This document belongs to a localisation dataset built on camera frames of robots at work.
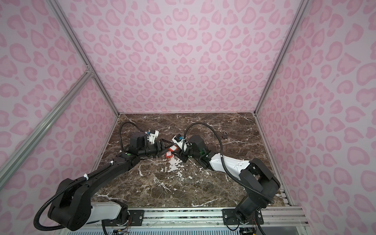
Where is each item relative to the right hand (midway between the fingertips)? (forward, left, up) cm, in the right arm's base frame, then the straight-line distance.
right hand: (175, 148), depth 81 cm
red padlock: (-1, +1, +1) cm, 1 cm away
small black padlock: (+21, -32, -17) cm, 42 cm away
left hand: (+1, +1, +3) cm, 3 cm away
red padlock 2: (+3, +6, -13) cm, 14 cm away
